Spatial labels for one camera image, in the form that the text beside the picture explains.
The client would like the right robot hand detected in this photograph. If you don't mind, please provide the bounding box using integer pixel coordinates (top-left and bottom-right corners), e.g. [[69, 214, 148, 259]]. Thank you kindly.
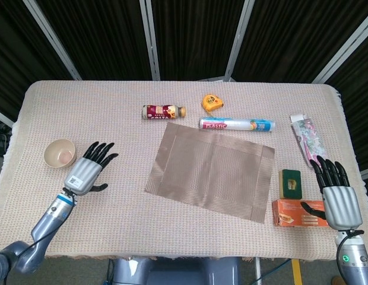
[[300, 155, 364, 231]]

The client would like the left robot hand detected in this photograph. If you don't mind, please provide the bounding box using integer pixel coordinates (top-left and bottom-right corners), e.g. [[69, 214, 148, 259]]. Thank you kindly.
[[62, 141, 119, 197]]

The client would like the light brown bowl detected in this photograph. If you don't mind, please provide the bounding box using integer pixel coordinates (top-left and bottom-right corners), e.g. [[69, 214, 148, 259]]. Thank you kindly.
[[43, 138, 77, 169]]

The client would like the brown woven placemat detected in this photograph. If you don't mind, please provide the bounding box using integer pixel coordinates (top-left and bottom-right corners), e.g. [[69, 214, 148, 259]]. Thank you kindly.
[[144, 121, 276, 224]]

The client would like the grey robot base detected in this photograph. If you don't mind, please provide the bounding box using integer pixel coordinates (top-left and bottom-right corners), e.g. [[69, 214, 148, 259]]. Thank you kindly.
[[111, 256, 241, 285]]

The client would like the orange cardboard box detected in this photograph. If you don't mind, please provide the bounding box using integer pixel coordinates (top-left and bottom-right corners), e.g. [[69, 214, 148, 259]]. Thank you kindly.
[[272, 199, 330, 227]]

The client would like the beige woven tablecloth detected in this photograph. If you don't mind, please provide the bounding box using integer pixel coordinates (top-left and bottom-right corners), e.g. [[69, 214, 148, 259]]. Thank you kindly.
[[0, 80, 366, 262]]

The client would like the green yellow sponge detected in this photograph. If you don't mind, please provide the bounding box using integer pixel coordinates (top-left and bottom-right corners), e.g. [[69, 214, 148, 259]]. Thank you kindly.
[[278, 169, 303, 200]]

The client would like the floral paper box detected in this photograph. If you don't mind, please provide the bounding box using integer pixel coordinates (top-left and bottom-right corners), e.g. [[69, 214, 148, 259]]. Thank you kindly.
[[290, 113, 330, 169]]

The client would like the Costa coffee bottle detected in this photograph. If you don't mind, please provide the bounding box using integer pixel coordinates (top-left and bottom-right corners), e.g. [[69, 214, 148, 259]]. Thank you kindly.
[[141, 104, 186, 121]]

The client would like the metal table leg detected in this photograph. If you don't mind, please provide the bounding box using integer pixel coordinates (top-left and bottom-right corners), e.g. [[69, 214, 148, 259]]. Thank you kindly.
[[253, 257, 262, 285]]

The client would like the black curtain panel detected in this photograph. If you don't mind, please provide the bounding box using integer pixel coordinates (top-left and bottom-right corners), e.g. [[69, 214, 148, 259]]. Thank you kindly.
[[35, 0, 152, 81], [0, 0, 75, 122], [325, 38, 368, 172], [233, 0, 368, 83], [150, 0, 246, 81]]

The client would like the plastic food wrap roll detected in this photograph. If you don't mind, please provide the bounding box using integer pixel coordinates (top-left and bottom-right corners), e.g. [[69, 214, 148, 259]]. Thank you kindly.
[[198, 117, 276, 133]]

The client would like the yellow tape measure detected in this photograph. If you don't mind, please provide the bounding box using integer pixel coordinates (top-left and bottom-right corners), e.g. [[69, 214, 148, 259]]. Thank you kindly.
[[201, 94, 225, 113]]

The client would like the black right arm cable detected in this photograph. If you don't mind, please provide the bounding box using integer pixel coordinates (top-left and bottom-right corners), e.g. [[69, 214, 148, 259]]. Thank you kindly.
[[335, 229, 365, 281]]

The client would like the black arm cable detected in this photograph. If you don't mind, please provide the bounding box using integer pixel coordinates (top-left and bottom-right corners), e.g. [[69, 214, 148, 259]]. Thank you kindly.
[[2, 189, 77, 285], [335, 229, 365, 281]]

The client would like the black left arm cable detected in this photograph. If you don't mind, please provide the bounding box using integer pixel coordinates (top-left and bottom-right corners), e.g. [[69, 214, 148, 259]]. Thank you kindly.
[[2, 189, 77, 285]]

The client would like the blue floor cable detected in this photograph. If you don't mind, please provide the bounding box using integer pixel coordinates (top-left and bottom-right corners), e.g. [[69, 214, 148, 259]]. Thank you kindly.
[[261, 258, 291, 285]]

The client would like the black equipment with cables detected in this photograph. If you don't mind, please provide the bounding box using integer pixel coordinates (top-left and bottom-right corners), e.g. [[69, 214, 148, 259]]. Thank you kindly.
[[0, 120, 12, 163]]

